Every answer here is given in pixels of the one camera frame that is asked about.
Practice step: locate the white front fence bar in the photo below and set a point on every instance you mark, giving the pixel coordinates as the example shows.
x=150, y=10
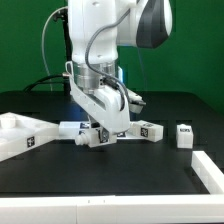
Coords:
x=113, y=210

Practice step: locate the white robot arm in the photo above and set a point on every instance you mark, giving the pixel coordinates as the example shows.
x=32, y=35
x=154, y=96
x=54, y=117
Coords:
x=96, y=29

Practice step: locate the white fence bar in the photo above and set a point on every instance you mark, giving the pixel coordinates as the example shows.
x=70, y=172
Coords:
x=113, y=210
x=208, y=172

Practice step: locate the white right fence bar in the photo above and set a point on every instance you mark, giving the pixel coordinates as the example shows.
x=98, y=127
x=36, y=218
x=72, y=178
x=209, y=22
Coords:
x=208, y=172

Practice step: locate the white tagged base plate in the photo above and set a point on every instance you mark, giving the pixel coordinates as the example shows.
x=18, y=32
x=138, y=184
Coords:
x=68, y=130

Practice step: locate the white square tabletop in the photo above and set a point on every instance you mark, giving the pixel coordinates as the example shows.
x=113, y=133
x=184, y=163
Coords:
x=19, y=134

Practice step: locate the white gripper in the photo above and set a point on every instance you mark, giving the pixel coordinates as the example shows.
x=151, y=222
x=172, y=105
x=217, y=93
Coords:
x=104, y=105

